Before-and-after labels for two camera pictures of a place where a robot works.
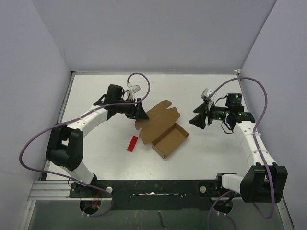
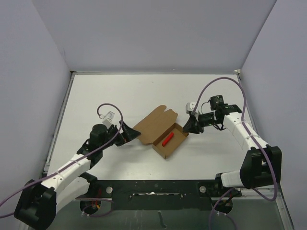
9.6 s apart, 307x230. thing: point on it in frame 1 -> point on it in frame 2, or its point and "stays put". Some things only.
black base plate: (153, 194) stays put
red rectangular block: (132, 143) -> (167, 139)
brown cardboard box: (160, 130) stays put
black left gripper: (137, 112) -> (128, 134)
